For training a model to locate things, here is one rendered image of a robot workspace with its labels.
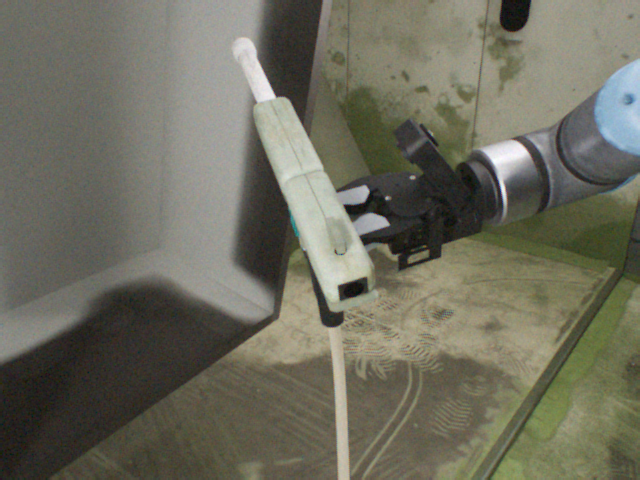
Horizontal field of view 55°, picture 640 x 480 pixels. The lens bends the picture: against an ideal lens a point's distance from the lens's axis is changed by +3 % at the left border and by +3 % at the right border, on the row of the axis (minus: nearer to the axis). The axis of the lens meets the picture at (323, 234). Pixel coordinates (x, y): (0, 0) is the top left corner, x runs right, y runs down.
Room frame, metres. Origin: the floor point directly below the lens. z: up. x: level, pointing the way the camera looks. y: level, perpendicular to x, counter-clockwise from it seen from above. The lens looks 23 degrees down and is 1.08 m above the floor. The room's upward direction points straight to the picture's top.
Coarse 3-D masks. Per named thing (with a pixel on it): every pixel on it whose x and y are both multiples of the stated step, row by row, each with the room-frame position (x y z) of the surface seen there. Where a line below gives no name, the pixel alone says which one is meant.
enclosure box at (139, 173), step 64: (0, 0) 0.93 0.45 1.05; (64, 0) 1.01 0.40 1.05; (128, 0) 1.11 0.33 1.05; (192, 0) 1.14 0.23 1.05; (256, 0) 1.06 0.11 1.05; (320, 0) 0.99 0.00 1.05; (0, 64) 0.93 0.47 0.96; (64, 64) 1.01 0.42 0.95; (128, 64) 1.12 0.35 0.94; (192, 64) 1.15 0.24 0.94; (320, 64) 0.98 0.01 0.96; (0, 128) 0.93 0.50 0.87; (64, 128) 1.02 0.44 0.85; (128, 128) 1.13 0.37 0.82; (192, 128) 1.16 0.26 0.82; (256, 128) 1.06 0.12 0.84; (0, 192) 0.93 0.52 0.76; (64, 192) 1.03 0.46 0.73; (128, 192) 1.15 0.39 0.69; (192, 192) 1.16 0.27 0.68; (256, 192) 1.07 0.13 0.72; (0, 256) 0.94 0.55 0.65; (64, 256) 1.04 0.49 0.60; (128, 256) 1.16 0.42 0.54; (192, 256) 1.17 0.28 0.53; (256, 256) 1.07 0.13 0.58; (0, 320) 0.93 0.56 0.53; (64, 320) 0.95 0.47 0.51; (128, 320) 0.97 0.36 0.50; (192, 320) 1.00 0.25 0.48; (256, 320) 1.02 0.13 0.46; (0, 384) 0.78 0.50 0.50; (64, 384) 0.80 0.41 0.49; (128, 384) 0.81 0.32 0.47; (0, 448) 0.67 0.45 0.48; (64, 448) 0.68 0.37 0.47
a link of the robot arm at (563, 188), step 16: (544, 128) 0.67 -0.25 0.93; (528, 144) 0.64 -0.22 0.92; (544, 144) 0.63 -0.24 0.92; (544, 160) 0.62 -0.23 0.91; (560, 160) 0.61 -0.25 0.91; (544, 176) 0.61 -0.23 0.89; (560, 176) 0.61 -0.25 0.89; (544, 192) 0.61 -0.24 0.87; (560, 192) 0.62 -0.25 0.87; (576, 192) 0.62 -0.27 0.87; (592, 192) 0.62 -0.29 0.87; (608, 192) 0.66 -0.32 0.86; (544, 208) 0.62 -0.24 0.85
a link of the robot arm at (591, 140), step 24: (624, 72) 0.55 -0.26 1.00; (600, 96) 0.56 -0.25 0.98; (624, 96) 0.53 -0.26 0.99; (576, 120) 0.59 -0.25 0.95; (600, 120) 0.55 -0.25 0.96; (624, 120) 0.52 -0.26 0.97; (576, 144) 0.58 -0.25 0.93; (600, 144) 0.55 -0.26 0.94; (624, 144) 0.53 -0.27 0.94; (576, 168) 0.59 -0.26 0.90; (600, 168) 0.57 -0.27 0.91; (624, 168) 0.55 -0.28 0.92
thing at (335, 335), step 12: (336, 336) 0.65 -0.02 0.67; (336, 348) 0.65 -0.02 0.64; (336, 360) 0.66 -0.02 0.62; (336, 372) 0.66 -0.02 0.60; (336, 384) 0.66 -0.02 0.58; (336, 396) 0.66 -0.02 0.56; (336, 408) 0.66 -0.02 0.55; (336, 420) 0.66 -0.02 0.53; (348, 456) 0.64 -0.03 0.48; (348, 468) 0.64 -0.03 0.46
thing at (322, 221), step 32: (256, 64) 0.83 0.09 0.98; (256, 96) 0.77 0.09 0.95; (288, 128) 0.67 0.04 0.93; (288, 160) 0.61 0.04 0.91; (288, 192) 0.57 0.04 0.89; (320, 192) 0.56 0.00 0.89; (320, 224) 0.52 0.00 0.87; (320, 256) 0.48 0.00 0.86; (352, 256) 0.48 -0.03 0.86; (320, 288) 0.60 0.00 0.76
